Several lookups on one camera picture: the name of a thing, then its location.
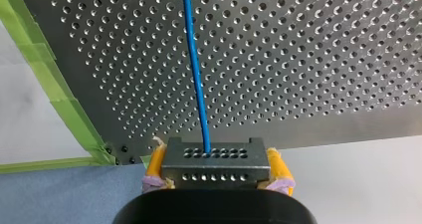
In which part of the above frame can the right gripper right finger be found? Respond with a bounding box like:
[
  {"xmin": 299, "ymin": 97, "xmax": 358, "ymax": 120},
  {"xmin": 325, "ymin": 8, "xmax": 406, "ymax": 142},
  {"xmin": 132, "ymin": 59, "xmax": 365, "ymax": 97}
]
[{"xmin": 257, "ymin": 146, "xmax": 297, "ymax": 197}]

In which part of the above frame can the blue cable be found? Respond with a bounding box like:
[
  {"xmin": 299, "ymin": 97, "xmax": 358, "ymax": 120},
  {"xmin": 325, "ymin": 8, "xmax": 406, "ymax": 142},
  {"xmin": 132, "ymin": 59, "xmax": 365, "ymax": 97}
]
[{"xmin": 160, "ymin": 0, "xmax": 272, "ymax": 190}]

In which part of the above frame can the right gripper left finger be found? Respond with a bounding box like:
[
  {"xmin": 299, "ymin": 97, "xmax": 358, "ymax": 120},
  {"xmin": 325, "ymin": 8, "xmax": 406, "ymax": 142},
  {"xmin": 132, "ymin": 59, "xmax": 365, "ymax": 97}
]
[{"xmin": 141, "ymin": 136, "xmax": 176, "ymax": 194}]

